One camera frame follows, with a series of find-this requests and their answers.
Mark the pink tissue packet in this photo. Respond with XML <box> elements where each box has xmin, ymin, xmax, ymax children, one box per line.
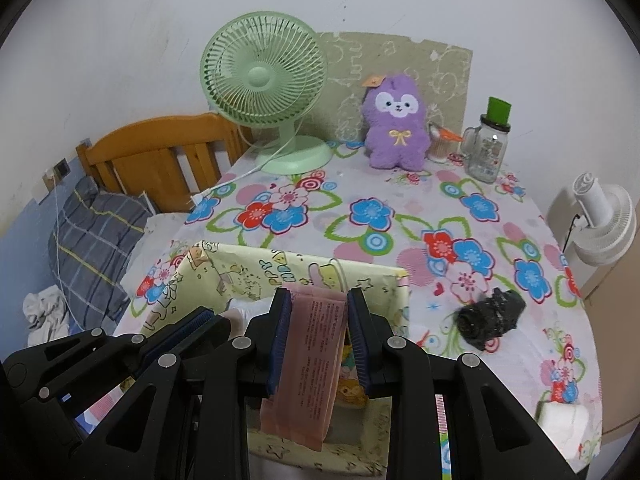
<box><xmin>259</xmin><ymin>285</ymin><xmax>347</xmax><ymax>452</ymax></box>

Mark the white tissue pack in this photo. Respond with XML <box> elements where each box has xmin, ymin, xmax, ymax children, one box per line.
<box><xmin>537</xmin><ymin>402</ymin><xmax>589</xmax><ymax>456</ymax></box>

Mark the black plastic bag bundle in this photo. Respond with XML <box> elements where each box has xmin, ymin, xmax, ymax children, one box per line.
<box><xmin>454</xmin><ymin>288</ymin><xmax>526</xmax><ymax>351</ymax></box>

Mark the white crumpled cloth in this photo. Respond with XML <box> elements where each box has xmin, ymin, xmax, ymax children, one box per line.
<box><xmin>23</xmin><ymin>285</ymin><xmax>70</xmax><ymax>347</ymax></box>

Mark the grey plaid pillow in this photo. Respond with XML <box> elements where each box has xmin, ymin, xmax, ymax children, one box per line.
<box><xmin>48</xmin><ymin>176</ymin><xmax>151</xmax><ymax>334</ymax></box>

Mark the floral tablecloth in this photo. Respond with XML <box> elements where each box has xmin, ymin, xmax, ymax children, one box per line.
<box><xmin>117</xmin><ymin>142</ymin><xmax>602</xmax><ymax>470</ymax></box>

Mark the beige wooden door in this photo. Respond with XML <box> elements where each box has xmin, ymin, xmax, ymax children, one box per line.
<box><xmin>582</xmin><ymin>240</ymin><xmax>639</xmax><ymax>443</ymax></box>

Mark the white circulator fan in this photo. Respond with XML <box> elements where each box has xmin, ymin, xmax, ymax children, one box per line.
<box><xmin>561</xmin><ymin>171</ymin><xmax>638</xmax><ymax>268</ymax></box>

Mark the glass jar with green lid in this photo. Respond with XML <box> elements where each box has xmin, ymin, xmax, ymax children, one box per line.
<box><xmin>460</xmin><ymin>96</ymin><xmax>511</xmax><ymax>183</ymax></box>

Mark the toothpick jar orange lid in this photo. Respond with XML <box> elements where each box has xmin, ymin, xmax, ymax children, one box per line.
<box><xmin>426</xmin><ymin>122</ymin><xmax>463</xmax><ymax>164</ymax></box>

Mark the purple plush toy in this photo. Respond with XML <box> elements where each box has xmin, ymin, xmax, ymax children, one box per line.
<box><xmin>361</xmin><ymin>74</ymin><xmax>431</xmax><ymax>172</ymax></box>

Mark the green desk fan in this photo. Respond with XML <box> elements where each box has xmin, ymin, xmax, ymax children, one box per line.
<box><xmin>200</xmin><ymin>11</ymin><xmax>332</xmax><ymax>176</ymax></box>

